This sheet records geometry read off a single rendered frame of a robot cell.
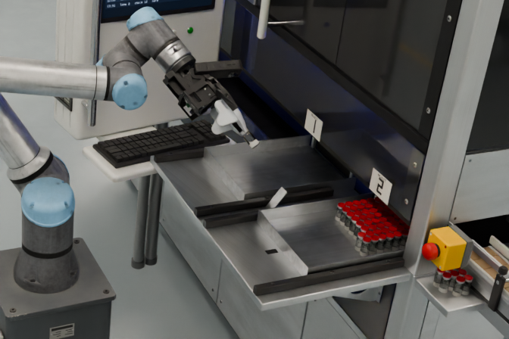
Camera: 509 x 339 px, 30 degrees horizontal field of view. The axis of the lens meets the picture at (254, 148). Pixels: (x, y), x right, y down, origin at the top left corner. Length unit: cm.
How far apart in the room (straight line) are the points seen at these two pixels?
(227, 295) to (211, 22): 96
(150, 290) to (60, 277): 138
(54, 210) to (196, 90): 41
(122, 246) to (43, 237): 166
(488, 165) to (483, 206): 12
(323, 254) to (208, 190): 38
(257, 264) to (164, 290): 139
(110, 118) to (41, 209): 78
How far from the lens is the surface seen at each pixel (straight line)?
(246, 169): 262
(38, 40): 570
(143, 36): 215
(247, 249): 229
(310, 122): 262
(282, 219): 242
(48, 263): 223
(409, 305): 236
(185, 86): 212
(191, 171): 259
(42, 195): 218
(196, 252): 350
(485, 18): 204
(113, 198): 413
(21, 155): 225
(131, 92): 203
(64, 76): 203
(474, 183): 225
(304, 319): 283
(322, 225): 242
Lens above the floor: 214
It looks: 27 degrees down
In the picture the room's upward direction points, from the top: 8 degrees clockwise
